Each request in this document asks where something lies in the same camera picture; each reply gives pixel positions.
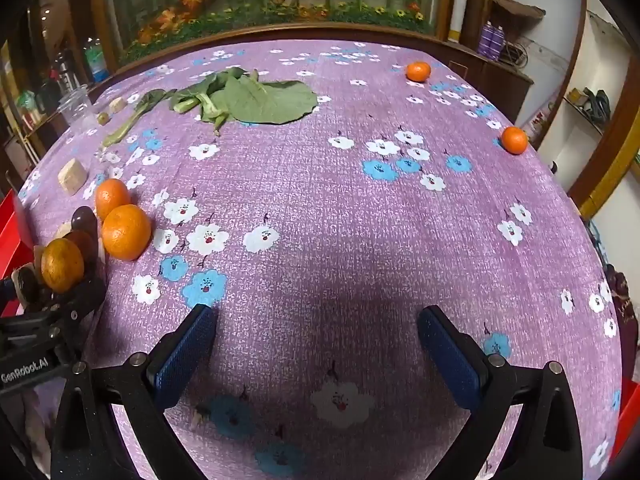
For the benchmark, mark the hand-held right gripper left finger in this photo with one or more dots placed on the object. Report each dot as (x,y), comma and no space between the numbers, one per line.
(182,360)

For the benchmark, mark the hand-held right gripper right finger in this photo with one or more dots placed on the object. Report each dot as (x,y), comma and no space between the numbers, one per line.
(450,360)

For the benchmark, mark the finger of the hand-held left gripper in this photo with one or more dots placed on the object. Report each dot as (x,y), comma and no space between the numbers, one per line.
(7,295)
(82,300)

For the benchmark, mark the dark purple passion fruit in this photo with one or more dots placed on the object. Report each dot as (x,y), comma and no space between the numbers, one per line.
(86,247)
(84,219)

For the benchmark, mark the red tray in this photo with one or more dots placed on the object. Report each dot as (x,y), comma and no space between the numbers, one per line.
(10,230)

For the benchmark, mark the large orange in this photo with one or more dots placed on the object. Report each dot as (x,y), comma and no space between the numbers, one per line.
(126,232)

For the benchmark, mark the large sugarcane piece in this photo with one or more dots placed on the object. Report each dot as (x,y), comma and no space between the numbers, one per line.
(72,176)

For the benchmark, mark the purple floral tablecloth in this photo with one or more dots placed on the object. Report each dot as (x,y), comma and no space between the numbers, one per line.
(325,240)

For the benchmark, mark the small green fruit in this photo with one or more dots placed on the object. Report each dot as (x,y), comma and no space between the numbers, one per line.
(103,118)

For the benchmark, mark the bok choy stalk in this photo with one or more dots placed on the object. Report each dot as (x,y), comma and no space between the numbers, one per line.
(135,117)

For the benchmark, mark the clear plastic cup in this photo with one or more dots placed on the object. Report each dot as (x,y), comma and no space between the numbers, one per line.
(77,107)

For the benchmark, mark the small sugarcane piece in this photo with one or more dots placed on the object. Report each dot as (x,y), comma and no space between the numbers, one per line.
(117,105)

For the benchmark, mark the dark metal flask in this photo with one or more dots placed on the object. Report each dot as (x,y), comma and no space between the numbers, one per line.
(64,72)

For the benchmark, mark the green plastic bottle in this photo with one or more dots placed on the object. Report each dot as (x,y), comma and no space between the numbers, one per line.
(96,60)

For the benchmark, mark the bok choy bunch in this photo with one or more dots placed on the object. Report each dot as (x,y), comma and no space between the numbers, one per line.
(210,92)

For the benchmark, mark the dark shoes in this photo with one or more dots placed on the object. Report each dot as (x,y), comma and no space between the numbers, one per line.
(597,105)

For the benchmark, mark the purple bottle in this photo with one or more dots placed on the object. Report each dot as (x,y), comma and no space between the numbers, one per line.
(484,40)
(498,42)

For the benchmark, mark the wooden framed flower display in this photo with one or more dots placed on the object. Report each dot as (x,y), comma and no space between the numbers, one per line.
(275,0)

